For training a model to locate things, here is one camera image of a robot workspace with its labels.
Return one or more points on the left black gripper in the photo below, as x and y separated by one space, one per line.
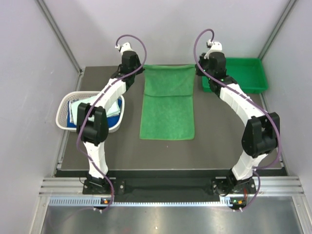
140 70

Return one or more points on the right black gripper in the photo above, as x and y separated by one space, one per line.
203 60

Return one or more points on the green towel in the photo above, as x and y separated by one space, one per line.
167 109

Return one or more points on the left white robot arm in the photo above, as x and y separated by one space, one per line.
92 123

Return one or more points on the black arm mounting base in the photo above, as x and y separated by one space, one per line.
168 185

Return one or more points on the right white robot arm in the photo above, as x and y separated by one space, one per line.
261 128

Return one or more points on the green plastic bin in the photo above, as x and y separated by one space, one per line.
249 73

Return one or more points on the white perforated plastic basket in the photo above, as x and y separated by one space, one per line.
61 117

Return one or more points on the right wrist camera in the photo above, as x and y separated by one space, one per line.
213 46

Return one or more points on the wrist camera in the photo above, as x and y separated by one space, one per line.
213 46
124 47

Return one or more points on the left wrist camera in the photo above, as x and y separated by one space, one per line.
124 47

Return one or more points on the grey slotted cable duct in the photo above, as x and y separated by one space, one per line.
103 202

